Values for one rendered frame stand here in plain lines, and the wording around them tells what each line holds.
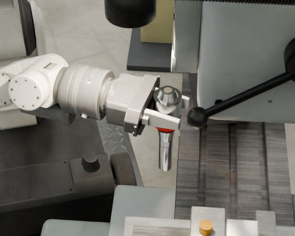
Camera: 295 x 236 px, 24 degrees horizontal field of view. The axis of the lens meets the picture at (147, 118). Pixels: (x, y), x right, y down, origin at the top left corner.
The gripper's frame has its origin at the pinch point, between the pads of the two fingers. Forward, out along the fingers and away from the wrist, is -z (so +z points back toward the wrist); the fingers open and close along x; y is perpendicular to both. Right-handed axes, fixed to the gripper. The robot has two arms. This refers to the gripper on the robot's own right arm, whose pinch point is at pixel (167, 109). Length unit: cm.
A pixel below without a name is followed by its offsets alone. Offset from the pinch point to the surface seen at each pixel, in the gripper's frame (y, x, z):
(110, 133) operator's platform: 81, 65, 38
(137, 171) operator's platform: 81, 53, 24
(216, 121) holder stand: 26.7, 26.7, -3.6
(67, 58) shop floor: 122, 140, 89
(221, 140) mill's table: 27.6, 22.6, -6.0
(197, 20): -22.5, -4.2, -5.2
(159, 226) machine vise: 20.6, -8.6, -1.8
